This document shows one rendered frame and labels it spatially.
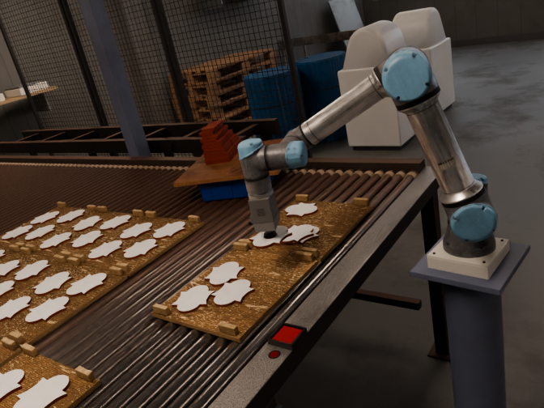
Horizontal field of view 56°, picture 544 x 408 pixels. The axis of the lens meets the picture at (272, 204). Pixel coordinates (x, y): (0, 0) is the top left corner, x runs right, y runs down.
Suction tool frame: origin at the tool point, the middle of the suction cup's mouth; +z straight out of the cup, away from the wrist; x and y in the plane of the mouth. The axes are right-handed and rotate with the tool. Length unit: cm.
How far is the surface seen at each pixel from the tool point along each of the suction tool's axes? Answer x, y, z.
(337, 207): 16.1, -42.9, 11.1
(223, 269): -18.6, -1.2, 10.3
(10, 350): -76, 34, 11
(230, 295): -12.0, 14.4, 10.2
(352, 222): 22.3, -28.8, 11.1
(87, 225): -100, -52, 10
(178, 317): -26.1, 22.4, 11.3
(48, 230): -120, -52, 10
